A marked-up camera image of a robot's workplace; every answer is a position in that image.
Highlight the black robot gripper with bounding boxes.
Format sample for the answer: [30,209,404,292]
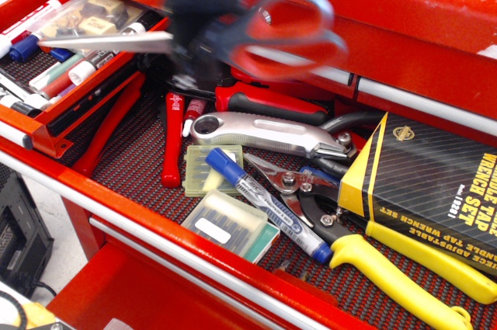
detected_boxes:
[165,0,246,89]

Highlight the red grey handled scissors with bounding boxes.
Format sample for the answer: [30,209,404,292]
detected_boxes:
[38,0,347,80]

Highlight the red upper small drawer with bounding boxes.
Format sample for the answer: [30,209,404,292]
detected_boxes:
[0,0,172,159]

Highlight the red large open drawer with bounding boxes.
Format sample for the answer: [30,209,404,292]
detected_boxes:
[0,73,497,330]

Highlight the clear bag of binder clips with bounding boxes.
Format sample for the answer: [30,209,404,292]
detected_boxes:
[26,0,144,54]

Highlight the small red white tube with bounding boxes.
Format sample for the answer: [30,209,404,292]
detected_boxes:
[182,98,207,137]

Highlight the black Expo marker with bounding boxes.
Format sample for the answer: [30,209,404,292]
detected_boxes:
[68,11,164,86]

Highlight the red tool chest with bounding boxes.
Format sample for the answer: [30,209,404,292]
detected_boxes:
[0,0,497,330]

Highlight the red marker in tray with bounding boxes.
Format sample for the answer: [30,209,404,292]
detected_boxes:
[39,71,73,100]

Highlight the red capped whiteboard marker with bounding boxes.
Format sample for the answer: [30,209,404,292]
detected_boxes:
[1,0,69,57]

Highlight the green marker in tray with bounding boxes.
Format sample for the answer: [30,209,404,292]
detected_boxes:
[29,54,84,92]

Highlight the silver utility knife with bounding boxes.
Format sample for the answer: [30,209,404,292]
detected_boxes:
[190,112,357,161]

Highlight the blue capped marker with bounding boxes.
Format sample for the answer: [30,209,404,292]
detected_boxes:
[9,33,42,62]

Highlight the green tinted bit case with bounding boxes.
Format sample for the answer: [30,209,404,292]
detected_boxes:
[182,144,243,197]

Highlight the black white marker front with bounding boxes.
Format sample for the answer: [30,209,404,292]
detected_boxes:
[1,94,42,117]

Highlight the blue BIC marker pen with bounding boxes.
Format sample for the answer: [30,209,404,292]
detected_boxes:
[205,148,332,264]

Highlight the clear drill bit case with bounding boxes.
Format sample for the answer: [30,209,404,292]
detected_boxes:
[182,189,280,263]

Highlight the black device on floor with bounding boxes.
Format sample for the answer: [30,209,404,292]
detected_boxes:
[1,165,54,297]

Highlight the black yellow tap wrench box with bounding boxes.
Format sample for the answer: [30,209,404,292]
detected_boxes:
[338,113,496,275]

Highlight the red black handled tool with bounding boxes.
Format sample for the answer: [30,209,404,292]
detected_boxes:
[215,82,328,126]

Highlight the red handled pliers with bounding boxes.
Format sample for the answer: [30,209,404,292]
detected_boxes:
[162,92,185,188]

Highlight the yellow handled tin snips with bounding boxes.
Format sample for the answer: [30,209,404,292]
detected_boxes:
[244,154,496,329]

